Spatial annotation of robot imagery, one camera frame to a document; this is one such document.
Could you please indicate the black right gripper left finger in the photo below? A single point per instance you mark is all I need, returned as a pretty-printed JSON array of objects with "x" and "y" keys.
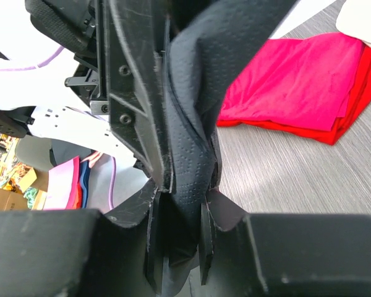
[{"x": 80, "y": 252}]

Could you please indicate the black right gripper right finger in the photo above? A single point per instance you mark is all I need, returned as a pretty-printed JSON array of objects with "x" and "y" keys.
[{"x": 282, "y": 254}]

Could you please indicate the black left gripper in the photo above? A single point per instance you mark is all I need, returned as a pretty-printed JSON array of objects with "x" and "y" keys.
[{"x": 119, "y": 71}]

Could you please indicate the dark blue paper napkin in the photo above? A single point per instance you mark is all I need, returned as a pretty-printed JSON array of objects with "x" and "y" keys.
[{"x": 208, "y": 44}]

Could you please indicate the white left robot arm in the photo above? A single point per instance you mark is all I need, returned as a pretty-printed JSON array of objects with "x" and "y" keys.
[{"x": 33, "y": 98}]

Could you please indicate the stack of coloured paper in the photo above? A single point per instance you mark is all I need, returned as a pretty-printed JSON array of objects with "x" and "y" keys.
[{"x": 68, "y": 185}]

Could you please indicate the cardboard box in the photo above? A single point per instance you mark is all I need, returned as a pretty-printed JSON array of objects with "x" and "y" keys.
[{"x": 25, "y": 193}]

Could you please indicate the magenta cloth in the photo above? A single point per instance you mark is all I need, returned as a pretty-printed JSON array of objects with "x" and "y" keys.
[{"x": 303, "y": 83}]

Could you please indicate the red cloth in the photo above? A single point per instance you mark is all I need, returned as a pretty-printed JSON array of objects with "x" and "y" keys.
[{"x": 360, "y": 98}]

